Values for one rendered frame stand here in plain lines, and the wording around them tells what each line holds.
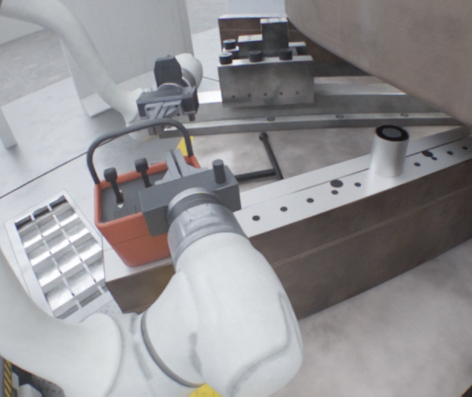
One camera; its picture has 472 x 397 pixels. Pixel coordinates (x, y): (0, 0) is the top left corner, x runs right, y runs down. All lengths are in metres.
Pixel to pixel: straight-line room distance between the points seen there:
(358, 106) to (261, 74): 0.54
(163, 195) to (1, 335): 0.26
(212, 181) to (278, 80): 1.21
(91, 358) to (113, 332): 0.03
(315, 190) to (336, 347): 0.42
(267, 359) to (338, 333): 0.68
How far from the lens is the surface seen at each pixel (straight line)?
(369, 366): 0.93
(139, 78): 3.62
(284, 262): 0.73
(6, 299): 0.28
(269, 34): 1.69
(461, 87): 0.71
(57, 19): 0.83
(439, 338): 1.02
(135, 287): 0.66
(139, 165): 0.58
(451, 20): 0.71
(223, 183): 0.45
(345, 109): 1.82
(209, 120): 1.81
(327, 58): 2.67
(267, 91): 1.65
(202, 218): 0.37
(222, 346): 0.28
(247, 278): 0.30
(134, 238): 0.58
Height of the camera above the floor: 1.14
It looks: 39 degrees down
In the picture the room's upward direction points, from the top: 8 degrees counter-clockwise
